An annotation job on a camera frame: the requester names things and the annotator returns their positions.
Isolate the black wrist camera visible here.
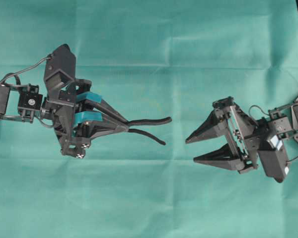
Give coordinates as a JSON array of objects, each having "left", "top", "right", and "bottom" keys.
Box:
[
  {"left": 44, "top": 44, "right": 76, "bottom": 100},
  {"left": 258, "top": 135, "right": 289, "bottom": 183}
]

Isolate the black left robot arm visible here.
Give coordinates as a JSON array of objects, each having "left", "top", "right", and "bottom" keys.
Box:
[{"left": 0, "top": 74, "right": 131, "bottom": 159}]

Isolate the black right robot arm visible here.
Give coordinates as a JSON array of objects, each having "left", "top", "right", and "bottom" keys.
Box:
[{"left": 185, "top": 97, "right": 298, "bottom": 182}]

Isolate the black Velcro strap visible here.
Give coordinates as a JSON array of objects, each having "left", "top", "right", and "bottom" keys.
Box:
[{"left": 125, "top": 117, "right": 172, "bottom": 146}]

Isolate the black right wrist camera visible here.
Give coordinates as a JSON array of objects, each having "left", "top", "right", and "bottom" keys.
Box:
[{"left": 258, "top": 135, "right": 289, "bottom": 183}]

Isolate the green table cloth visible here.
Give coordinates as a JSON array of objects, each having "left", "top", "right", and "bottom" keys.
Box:
[{"left": 0, "top": 0, "right": 298, "bottom": 238}]

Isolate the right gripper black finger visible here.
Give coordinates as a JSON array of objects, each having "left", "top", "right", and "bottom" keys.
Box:
[
  {"left": 185, "top": 110, "right": 235, "bottom": 144},
  {"left": 193, "top": 144, "right": 245, "bottom": 171}
]

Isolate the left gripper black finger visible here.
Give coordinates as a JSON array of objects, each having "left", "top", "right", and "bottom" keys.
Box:
[
  {"left": 75, "top": 91, "right": 128, "bottom": 124},
  {"left": 74, "top": 111, "right": 129, "bottom": 138}
]

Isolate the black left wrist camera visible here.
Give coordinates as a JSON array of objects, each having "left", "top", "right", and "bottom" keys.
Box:
[{"left": 44, "top": 44, "right": 76, "bottom": 100}]

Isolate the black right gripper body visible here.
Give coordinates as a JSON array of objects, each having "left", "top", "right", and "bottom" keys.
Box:
[{"left": 213, "top": 97, "right": 257, "bottom": 174}]

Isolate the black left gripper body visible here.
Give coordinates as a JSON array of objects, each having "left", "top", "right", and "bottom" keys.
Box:
[{"left": 41, "top": 78, "right": 91, "bottom": 159}]

